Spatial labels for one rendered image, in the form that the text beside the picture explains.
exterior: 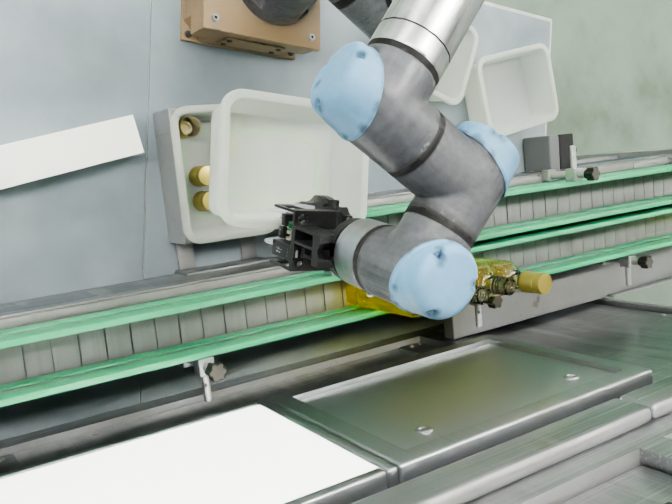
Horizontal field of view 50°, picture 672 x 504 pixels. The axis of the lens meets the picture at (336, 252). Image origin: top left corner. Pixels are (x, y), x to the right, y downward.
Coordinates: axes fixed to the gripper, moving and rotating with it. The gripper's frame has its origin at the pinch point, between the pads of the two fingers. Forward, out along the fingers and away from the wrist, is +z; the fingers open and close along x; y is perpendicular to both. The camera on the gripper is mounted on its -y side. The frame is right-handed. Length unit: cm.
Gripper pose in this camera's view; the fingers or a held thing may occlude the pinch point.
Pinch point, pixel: (291, 221)
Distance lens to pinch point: 97.0
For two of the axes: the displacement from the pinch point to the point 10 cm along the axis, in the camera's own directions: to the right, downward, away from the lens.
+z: -5.2, -2.0, 8.3
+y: -8.5, 0.1, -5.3
